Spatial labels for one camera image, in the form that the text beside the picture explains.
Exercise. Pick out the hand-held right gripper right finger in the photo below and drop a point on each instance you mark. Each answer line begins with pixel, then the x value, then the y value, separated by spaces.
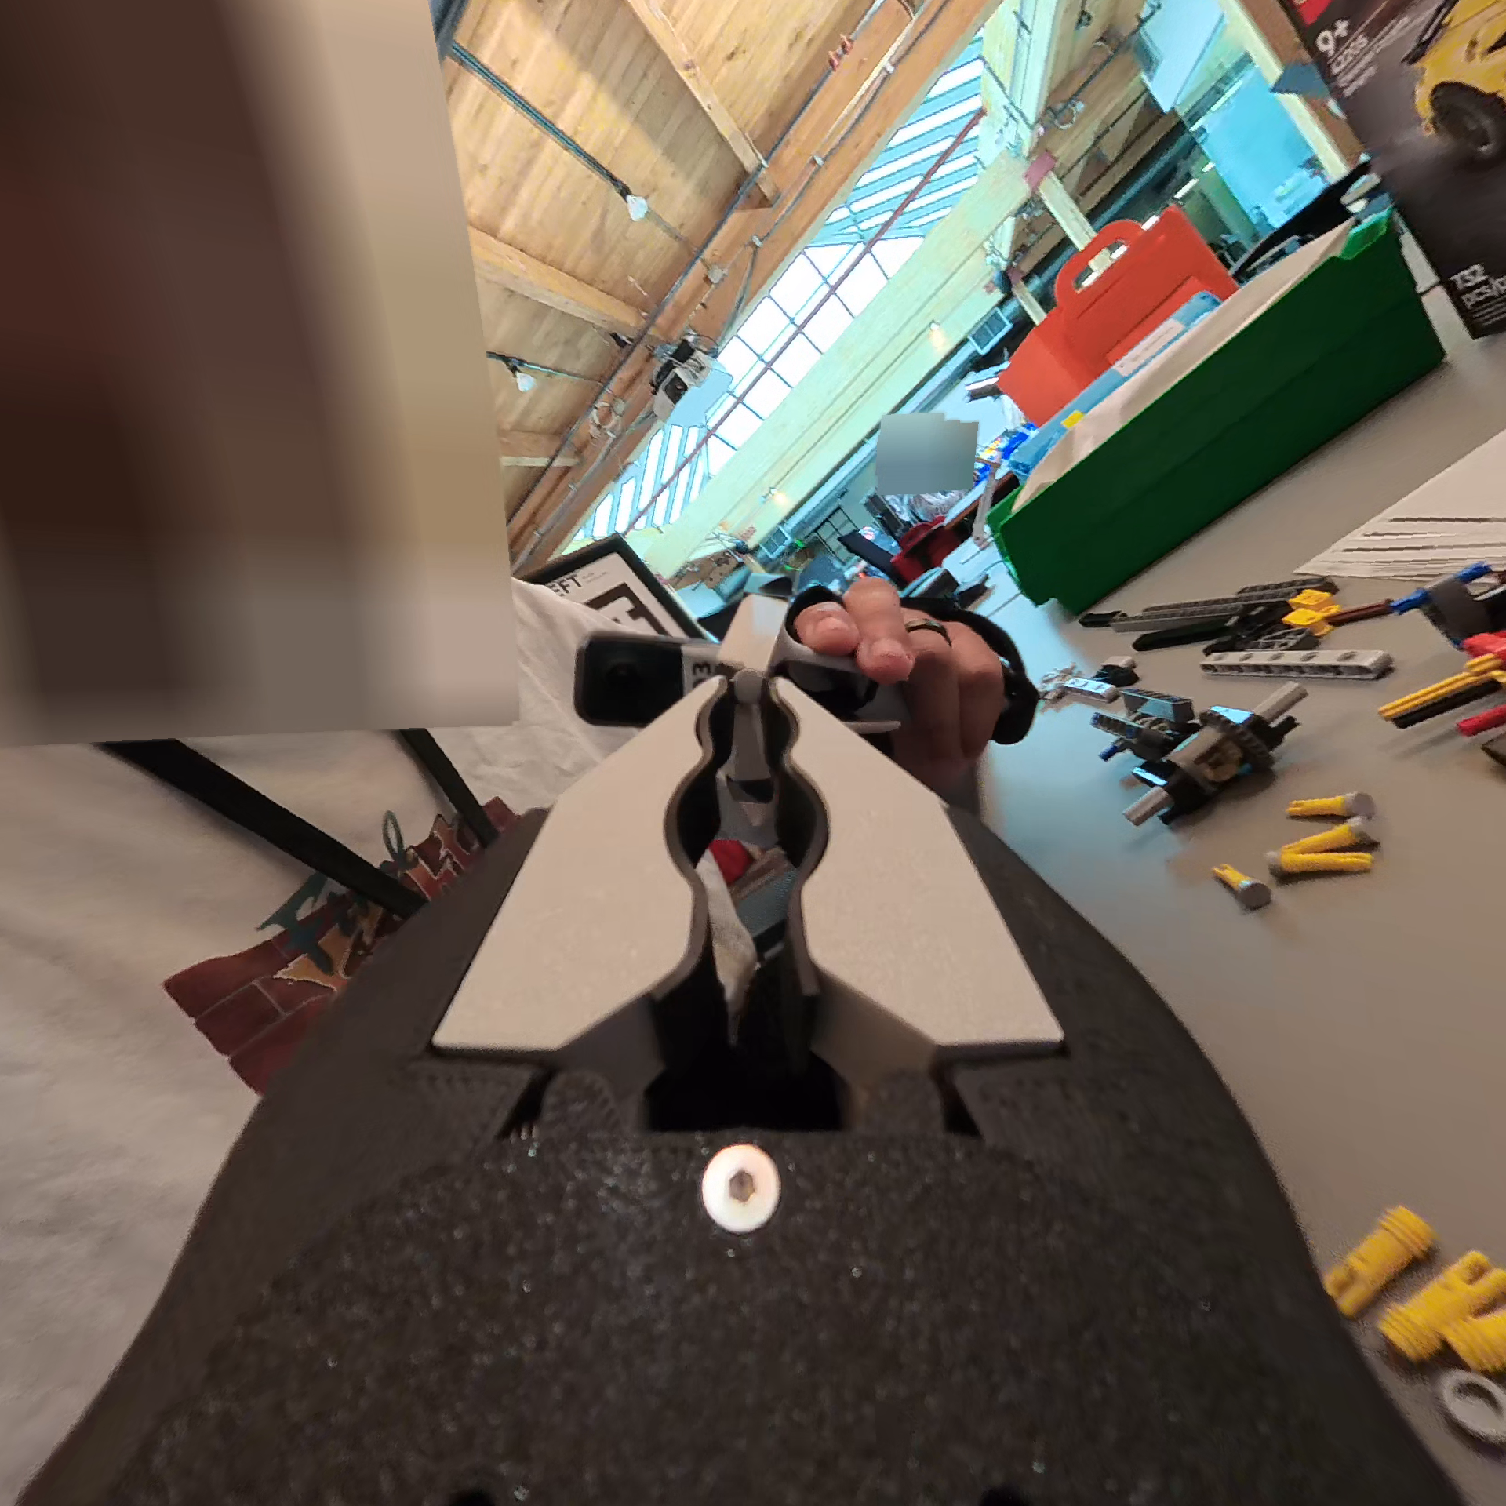
pixel 930 929

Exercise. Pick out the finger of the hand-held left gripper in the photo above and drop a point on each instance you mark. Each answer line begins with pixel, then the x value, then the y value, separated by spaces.
pixel 759 628

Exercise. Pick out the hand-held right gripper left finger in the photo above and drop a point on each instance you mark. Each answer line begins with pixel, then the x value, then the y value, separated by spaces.
pixel 575 929

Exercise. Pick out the single yellow lego pin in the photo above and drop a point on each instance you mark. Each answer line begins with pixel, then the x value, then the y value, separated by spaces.
pixel 1318 863
pixel 1241 884

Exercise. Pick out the pile of yellow lego pins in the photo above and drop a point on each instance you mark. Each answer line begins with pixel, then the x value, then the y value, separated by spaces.
pixel 1435 1306

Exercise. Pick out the small light grey lego assembly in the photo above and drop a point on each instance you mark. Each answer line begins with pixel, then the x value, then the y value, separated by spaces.
pixel 1063 689

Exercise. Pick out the small black grey lego piece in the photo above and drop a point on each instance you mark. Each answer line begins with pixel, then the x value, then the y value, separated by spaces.
pixel 1116 678

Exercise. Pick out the lego gear axle assembly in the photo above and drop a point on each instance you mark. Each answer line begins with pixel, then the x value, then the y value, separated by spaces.
pixel 1201 754

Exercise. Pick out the bundle of black lego beams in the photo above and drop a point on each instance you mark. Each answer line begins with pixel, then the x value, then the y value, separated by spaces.
pixel 1224 614

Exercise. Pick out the light grey lego beam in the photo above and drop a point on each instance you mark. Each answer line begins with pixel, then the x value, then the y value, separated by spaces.
pixel 1294 666

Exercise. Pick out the grey black lego chassis assembly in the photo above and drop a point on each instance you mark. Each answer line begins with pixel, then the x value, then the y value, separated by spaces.
pixel 1447 696

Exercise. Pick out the lego instruction booklet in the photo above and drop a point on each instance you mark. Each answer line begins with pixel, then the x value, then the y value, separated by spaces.
pixel 1435 517

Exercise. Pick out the black lego set box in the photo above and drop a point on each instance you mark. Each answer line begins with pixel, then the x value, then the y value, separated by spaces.
pixel 1412 142

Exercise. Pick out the person's left hand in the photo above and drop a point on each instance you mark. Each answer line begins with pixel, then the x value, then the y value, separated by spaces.
pixel 942 696

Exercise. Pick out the red orange box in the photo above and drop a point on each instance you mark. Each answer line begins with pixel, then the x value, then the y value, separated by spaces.
pixel 1095 330

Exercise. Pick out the light blue box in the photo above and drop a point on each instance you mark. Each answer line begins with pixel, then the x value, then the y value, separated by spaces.
pixel 1129 364

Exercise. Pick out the green storage bin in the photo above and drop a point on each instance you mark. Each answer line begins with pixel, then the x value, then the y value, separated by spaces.
pixel 1236 448

